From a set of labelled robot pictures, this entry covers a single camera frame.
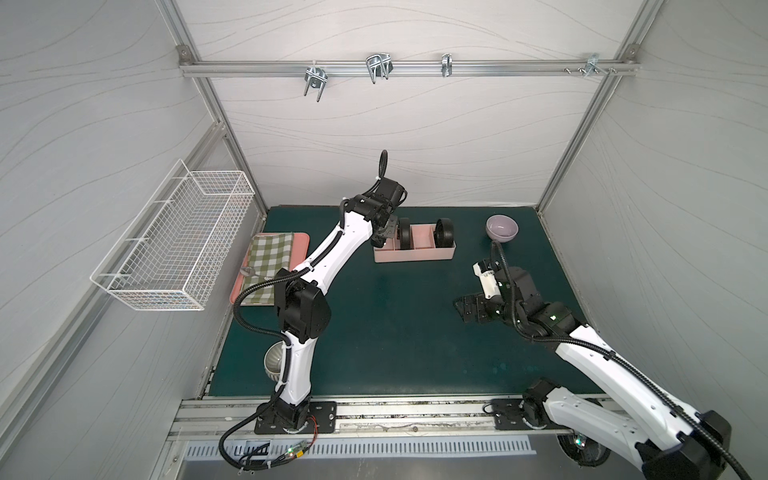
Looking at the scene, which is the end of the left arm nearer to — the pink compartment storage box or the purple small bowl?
the pink compartment storage box

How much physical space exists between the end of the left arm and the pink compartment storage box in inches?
12.5

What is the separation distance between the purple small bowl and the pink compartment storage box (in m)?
0.17

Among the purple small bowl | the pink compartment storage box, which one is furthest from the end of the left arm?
the purple small bowl

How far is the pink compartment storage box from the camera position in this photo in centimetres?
103

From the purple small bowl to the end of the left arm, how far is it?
0.50m

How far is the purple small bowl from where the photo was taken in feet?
3.57

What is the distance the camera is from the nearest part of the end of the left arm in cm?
62
